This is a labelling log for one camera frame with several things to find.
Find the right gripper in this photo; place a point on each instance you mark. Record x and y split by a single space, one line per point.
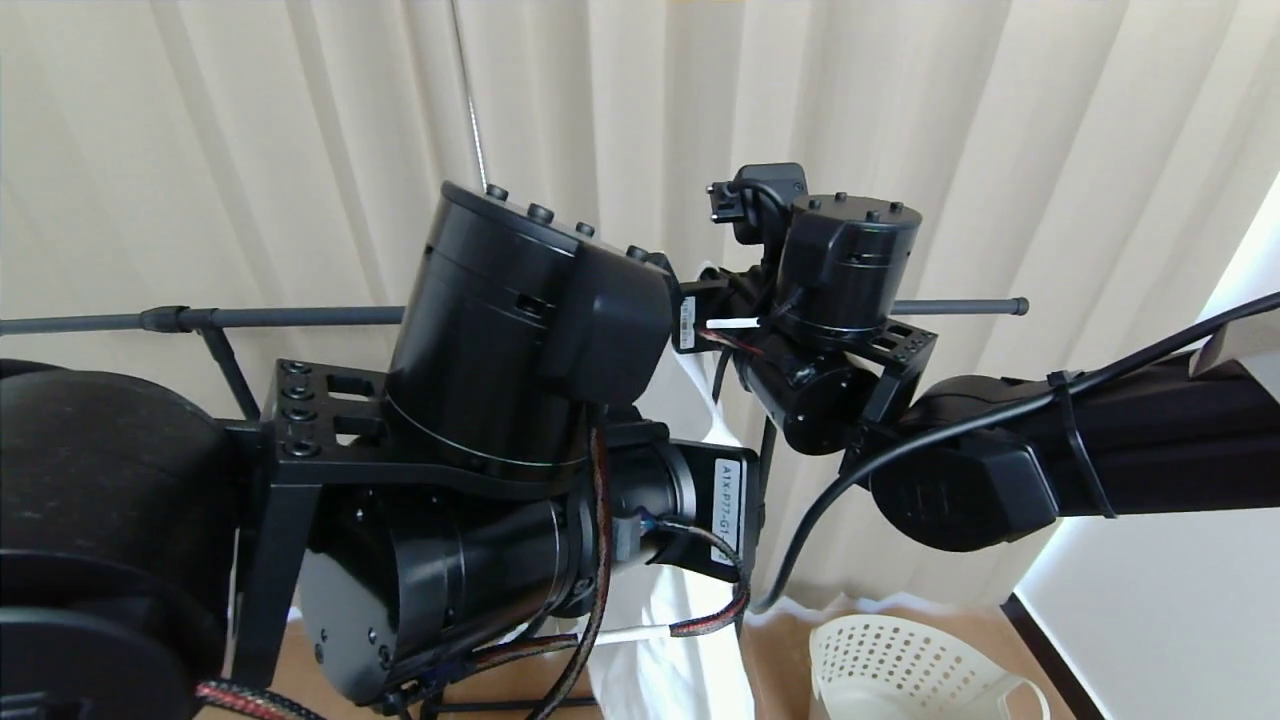
810 400

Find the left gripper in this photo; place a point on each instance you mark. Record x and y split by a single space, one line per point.
480 570

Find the white garment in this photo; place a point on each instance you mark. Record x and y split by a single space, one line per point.
680 670

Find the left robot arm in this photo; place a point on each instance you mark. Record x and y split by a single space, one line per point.
480 330

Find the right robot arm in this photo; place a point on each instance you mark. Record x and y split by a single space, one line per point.
1150 440

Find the white laundry basket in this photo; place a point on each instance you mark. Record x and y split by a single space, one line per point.
900 670

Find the black clothes rack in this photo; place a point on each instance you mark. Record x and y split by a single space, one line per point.
300 317

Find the beige curtain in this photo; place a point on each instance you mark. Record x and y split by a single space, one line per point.
250 150

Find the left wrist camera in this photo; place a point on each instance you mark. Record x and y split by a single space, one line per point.
620 320

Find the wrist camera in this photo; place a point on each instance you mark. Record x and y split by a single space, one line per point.
770 180
620 320

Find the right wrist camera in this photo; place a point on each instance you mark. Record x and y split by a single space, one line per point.
770 180

